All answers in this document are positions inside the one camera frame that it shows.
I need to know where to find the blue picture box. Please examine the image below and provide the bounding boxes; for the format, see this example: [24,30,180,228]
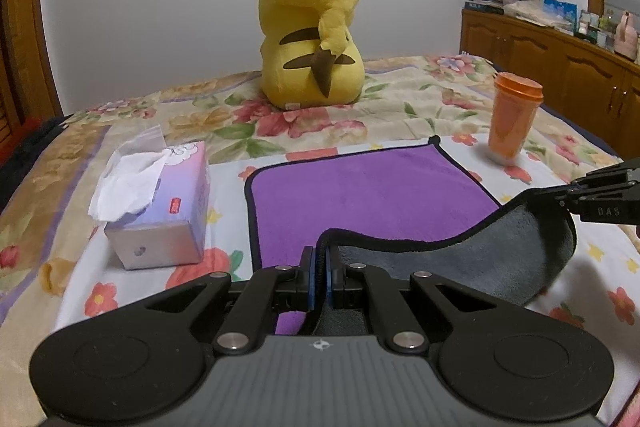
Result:
[542,0,579,34]

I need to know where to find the pink bottle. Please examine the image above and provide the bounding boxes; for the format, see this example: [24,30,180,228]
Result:
[614,10,639,58]

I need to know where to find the wooden door frame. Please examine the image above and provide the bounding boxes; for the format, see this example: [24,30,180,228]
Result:
[0,0,65,135]

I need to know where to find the orange plastic cup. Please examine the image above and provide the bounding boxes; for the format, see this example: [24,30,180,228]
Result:
[487,72,544,166]

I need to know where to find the wooden cabinet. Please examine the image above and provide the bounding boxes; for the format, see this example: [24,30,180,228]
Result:
[460,8,640,158]

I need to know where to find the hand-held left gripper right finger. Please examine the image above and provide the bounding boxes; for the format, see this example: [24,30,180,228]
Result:
[325,244,506,353]

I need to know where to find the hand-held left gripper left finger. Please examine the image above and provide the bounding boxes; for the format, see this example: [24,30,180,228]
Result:
[120,246,317,355]

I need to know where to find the purple tissue box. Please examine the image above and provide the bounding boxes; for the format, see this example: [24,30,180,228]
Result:
[89,125,211,271]

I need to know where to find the white folded cloth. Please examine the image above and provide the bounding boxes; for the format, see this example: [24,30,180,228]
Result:
[504,0,552,28]

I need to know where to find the yellow plush toy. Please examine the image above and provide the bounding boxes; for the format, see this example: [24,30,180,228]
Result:
[229,0,371,110]

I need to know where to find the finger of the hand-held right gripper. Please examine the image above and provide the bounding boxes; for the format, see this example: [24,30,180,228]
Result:
[571,159,640,194]
[553,187,597,208]

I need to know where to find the purple and grey towel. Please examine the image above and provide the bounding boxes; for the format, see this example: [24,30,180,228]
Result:
[245,135,579,338]

